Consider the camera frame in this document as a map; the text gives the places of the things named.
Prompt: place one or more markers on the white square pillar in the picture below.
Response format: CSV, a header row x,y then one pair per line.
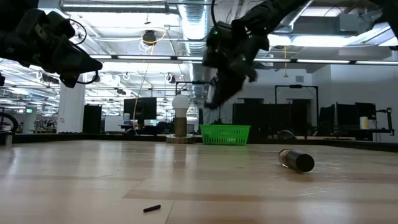
x,y
71,109

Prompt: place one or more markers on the black desk monitors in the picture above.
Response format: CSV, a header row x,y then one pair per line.
x,y
345,116

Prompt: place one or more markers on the long ceiling light strip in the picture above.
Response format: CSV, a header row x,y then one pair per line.
x,y
323,61

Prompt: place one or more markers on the white paper roll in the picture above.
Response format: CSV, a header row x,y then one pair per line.
x,y
364,123

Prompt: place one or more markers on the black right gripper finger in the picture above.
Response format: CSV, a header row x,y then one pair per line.
x,y
219,90
234,85

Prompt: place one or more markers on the white light bulb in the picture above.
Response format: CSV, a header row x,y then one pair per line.
x,y
181,105

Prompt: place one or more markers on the silver ventilation duct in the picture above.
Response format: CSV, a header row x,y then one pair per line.
x,y
194,18

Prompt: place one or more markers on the black partition cabinets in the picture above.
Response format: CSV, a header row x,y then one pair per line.
x,y
264,119

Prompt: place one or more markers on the black wall monitor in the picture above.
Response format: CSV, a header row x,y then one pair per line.
x,y
140,108

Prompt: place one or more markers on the small black stick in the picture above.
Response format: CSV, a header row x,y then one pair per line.
x,y
152,208

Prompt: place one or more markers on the grey nail polish bottle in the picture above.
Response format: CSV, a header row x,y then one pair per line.
x,y
297,160

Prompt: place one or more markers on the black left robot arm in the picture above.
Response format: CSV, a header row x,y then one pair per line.
x,y
12,4

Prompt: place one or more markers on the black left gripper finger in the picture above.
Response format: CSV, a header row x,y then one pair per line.
x,y
84,63
71,78

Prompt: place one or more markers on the black aluminium crossbar rail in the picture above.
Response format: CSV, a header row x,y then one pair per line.
x,y
93,137

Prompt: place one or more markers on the green plastic mesh basket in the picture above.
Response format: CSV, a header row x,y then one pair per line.
x,y
224,135

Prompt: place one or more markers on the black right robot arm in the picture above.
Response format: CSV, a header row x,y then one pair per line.
x,y
273,12

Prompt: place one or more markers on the tall black cabinet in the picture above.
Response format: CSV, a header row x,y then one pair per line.
x,y
92,119

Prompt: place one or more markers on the black metal gantry frame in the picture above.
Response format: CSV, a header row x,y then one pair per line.
x,y
296,86

